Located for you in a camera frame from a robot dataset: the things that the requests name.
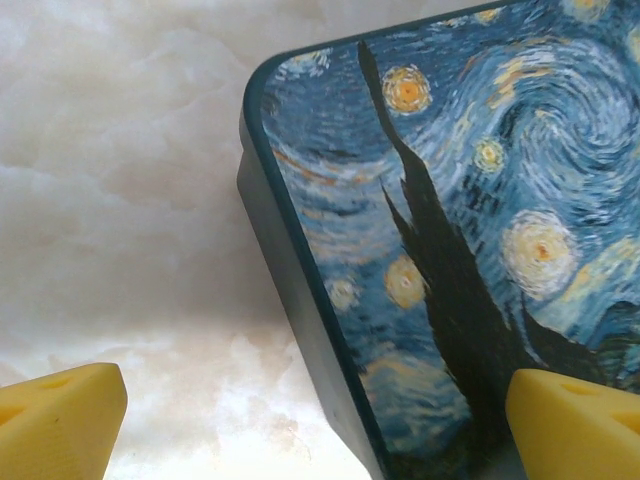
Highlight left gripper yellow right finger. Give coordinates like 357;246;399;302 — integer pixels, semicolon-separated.
503;368;640;480

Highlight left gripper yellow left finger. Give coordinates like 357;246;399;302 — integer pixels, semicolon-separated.
0;363;127;480

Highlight starry night print tin box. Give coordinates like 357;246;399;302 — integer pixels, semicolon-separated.
234;0;640;480

